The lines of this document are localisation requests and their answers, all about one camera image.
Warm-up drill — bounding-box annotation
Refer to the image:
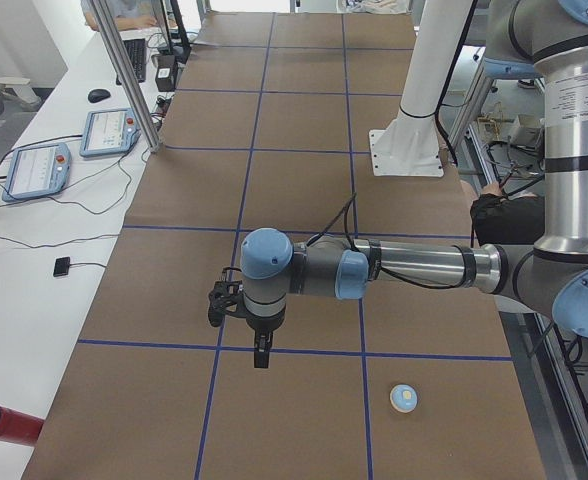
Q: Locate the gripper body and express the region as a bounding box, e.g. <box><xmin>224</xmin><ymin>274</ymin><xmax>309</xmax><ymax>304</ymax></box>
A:
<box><xmin>246</xmin><ymin>314</ymin><xmax>280</xmax><ymax>346</ymax></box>

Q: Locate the blue call bell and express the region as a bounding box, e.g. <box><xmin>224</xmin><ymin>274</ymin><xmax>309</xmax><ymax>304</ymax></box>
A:
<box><xmin>389</xmin><ymin>384</ymin><xmax>418</xmax><ymax>413</ymax></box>

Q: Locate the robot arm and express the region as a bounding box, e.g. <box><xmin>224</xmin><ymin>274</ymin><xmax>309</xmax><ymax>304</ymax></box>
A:
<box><xmin>238</xmin><ymin>1</ymin><xmax>588</xmax><ymax>368</ymax></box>

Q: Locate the small black puck device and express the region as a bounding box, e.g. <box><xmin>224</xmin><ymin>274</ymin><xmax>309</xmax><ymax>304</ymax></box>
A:
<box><xmin>53</xmin><ymin>256</ymin><xmax>71</xmax><ymax>278</ymax></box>

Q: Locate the far teach pendant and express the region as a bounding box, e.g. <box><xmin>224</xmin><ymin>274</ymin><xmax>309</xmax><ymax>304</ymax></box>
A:
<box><xmin>80</xmin><ymin>108</ymin><xmax>140</xmax><ymax>158</ymax></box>

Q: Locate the teach pendant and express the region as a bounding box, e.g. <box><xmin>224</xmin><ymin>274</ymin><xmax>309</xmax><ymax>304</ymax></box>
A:
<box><xmin>80</xmin><ymin>108</ymin><xmax>140</xmax><ymax>158</ymax></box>
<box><xmin>2</xmin><ymin>143</ymin><xmax>72</xmax><ymax>202</ymax></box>

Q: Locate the black box with label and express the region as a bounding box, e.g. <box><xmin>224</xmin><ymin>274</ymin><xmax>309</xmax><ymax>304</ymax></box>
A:
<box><xmin>155</xmin><ymin>55</ymin><xmax>178</xmax><ymax>92</ymax></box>

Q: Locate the red cylinder tube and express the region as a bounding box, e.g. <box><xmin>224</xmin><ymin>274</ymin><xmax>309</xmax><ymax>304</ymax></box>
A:
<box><xmin>0</xmin><ymin>406</ymin><xmax>44</xmax><ymax>447</ymax></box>

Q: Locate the near teach pendant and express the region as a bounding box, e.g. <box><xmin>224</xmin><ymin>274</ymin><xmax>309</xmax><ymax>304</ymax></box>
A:
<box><xmin>2</xmin><ymin>143</ymin><xmax>72</xmax><ymax>202</ymax></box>

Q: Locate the seated person in black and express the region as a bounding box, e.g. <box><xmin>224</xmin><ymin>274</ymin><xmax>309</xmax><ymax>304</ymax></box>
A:
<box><xmin>460</xmin><ymin>180</ymin><xmax>545</xmax><ymax>246</ymax></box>

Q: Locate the black computer mouse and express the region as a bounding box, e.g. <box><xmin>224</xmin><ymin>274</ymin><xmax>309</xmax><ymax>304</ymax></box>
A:
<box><xmin>87</xmin><ymin>88</ymin><xmax>111</xmax><ymax>104</ymax></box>

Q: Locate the black keyboard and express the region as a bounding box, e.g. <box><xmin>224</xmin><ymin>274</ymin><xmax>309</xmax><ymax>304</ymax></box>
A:
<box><xmin>123</xmin><ymin>39</ymin><xmax>147</xmax><ymax>83</ymax></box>

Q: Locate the person at far desk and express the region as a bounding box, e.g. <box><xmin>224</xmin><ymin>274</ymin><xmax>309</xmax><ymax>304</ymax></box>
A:
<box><xmin>108</xmin><ymin>0</ymin><xmax>158</xmax><ymax>31</ymax></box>

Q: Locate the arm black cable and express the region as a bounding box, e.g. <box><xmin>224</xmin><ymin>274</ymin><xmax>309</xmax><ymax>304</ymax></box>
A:
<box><xmin>305</xmin><ymin>191</ymin><xmax>470</xmax><ymax>290</ymax></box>

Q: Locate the aluminium frame post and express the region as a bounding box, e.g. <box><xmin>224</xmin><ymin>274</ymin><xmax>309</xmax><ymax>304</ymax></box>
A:
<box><xmin>89</xmin><ymin>0</ymin><xmax>161</xmax><ymax>153</ymax></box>

